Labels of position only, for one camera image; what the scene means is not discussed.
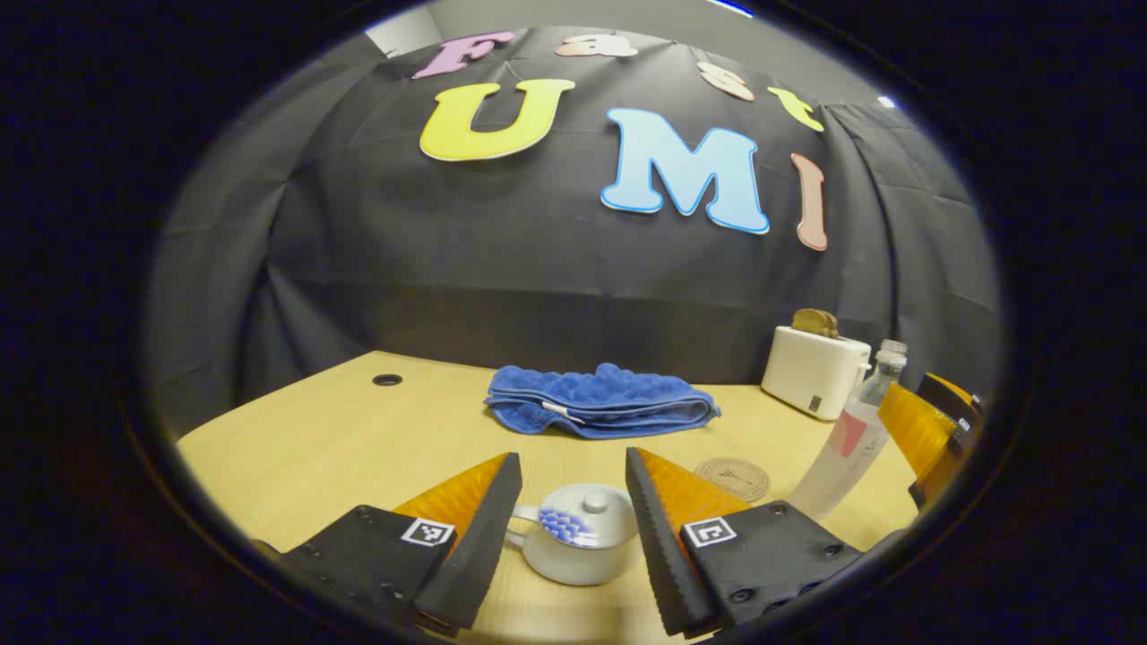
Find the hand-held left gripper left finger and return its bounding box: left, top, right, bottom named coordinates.
left=255, top=452, right=523, bottom=639

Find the white toaster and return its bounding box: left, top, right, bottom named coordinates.
left=761, top=325, right=872, bottom=422

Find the blue folded towel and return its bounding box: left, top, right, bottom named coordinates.
left=484, top=363, right=722, bottom=440

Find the clear plastic water bottle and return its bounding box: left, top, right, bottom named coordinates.
left=787, top=340, right=909, bottom=523

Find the white ceramic teacup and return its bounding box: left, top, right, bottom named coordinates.
left=505, top=484, right=639, bottom=588

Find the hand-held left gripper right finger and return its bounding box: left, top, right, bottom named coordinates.
left=625, top=446, right=906, bottom=639

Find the round brown coaster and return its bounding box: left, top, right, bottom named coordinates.
left=694, top=457, right=772, bottom=503

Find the white teacup lid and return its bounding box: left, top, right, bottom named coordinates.
left=536, top=484, right=639, bottom=549

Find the brown bread slice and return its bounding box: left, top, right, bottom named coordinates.
left=792, top=308, right=841, bottom=340

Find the black backdrop cloth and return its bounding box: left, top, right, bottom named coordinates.
left=148, top=27, right=1005, bottom=440

